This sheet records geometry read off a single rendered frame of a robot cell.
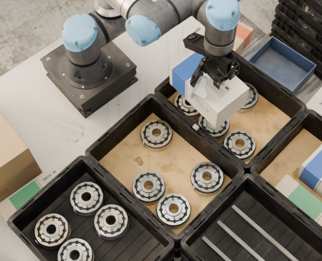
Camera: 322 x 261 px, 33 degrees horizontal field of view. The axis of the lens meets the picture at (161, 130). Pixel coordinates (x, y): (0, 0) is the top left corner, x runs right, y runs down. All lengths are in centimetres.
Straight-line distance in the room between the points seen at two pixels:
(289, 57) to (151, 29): 95
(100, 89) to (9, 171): 42
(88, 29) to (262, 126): 64
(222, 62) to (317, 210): 55
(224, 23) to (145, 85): 83
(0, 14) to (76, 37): 155
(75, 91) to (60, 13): 132
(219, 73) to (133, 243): 58
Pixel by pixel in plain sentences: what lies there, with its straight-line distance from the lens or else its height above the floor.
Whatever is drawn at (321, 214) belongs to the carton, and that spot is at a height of 89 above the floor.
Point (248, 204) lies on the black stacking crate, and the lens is 169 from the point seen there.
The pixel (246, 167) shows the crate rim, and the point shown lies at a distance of 162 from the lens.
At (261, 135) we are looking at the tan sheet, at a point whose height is 83.
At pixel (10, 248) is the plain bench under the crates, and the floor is 70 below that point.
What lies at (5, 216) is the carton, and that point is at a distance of 182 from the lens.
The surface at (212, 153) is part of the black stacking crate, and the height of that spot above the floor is 89.
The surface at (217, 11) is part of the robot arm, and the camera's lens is 123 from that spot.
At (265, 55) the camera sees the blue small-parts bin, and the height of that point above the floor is 70.
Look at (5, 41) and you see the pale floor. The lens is 315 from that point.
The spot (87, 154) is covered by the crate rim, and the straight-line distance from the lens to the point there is 165.
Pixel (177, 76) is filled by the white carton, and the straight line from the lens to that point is 153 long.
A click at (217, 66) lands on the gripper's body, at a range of 141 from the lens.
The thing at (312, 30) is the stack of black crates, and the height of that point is 42.
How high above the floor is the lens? 241
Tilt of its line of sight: 63 degrees down
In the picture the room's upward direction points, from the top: 3 degrees counter-clockwise
